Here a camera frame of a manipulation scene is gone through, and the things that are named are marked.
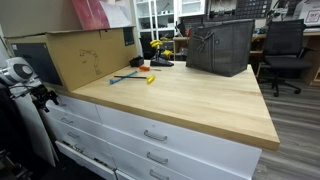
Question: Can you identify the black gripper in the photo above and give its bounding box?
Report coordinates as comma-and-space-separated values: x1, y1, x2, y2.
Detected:
31, 84, 60, 113

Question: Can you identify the white board panel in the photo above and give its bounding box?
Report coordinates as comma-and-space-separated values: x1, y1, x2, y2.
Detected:
0, 34, 60, 168

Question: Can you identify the large cardboard box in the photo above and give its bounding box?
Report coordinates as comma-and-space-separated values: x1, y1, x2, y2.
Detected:
5, 26, 139, 93

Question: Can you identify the blue bar tool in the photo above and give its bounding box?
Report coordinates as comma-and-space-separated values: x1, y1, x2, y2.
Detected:
109, 70, 139, 85

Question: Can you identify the small black box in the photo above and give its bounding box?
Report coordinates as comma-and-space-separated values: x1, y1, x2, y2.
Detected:
129, 55, 145, 68

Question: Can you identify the white sheet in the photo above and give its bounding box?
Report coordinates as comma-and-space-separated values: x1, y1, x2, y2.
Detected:
99, 0, 133, 29

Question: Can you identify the black chair back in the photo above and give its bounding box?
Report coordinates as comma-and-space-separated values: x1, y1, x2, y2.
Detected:
138, 32, 157, 60

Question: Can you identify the white shelf unit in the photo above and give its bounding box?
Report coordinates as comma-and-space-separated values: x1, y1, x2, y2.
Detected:
132, 0, 179, 43

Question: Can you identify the small wooden table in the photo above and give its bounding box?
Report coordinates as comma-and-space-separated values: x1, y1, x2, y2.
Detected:
172, 35, 191, 62

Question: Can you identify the dark grey tote bag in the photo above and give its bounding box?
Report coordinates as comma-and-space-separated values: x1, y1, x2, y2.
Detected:
185, 18, 256, 78

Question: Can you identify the black pegboard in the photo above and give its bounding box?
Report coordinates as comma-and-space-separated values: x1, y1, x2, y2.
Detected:
234, 0, 273, 20

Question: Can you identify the black office chair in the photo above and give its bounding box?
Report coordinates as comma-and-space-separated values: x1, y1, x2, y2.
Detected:
258, 18, 316, 98

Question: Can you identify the wooden desk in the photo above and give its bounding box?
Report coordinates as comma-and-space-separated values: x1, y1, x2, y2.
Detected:
249, 28, 320, 87

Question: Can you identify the white printer box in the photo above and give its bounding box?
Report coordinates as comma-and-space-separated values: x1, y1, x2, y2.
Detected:
293, 0, 320, 28

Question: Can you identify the light grey wrist camera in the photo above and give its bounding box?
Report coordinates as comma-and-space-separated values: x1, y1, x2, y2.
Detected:
10, 78, 43, 93

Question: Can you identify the black equipment frame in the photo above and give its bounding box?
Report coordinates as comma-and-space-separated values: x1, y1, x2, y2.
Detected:
0, 83, 38, 180

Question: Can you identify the orange handled screwdriver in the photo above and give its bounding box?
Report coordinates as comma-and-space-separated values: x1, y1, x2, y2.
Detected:
138, 65, 163, 72

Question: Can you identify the yellow handled T wrench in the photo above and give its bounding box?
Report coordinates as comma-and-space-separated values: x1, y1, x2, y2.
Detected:
113, 73, 156, 85

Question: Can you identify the white wall cabinet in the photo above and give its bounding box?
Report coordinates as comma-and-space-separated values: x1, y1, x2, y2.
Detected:
176, 0, 208, 18

